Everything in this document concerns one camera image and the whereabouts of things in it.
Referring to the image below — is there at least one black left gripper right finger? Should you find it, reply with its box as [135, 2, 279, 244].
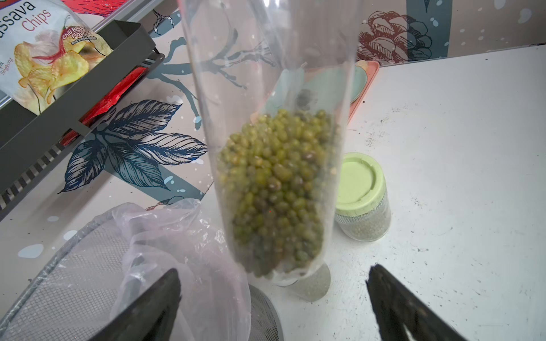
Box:
[366, 264, 465, 341]

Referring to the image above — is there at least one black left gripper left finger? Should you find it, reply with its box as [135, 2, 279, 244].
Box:
[91, 269, 181, 341]

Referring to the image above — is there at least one green lid mung bean jar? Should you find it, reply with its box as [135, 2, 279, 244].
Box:
[335, 153, 391, 242]

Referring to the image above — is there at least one clear plastic bin liner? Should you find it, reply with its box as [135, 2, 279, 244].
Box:
[91, 199, 251, 340]

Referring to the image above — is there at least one white mesh trash bin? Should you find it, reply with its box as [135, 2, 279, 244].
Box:
[1, 223, 284, 340]

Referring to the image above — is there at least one teal oval plate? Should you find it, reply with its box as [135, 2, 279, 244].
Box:
[258, 66, 370, 115]

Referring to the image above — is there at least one pink serving tray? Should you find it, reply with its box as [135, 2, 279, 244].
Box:
[348, 61, 380, 121]

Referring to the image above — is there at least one Chuba cassava chips bag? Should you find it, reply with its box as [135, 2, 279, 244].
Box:
[1, 1, 113, 116]

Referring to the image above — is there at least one dark grey wall shelf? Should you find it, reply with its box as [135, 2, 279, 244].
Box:
[1, 21, 164, 218]

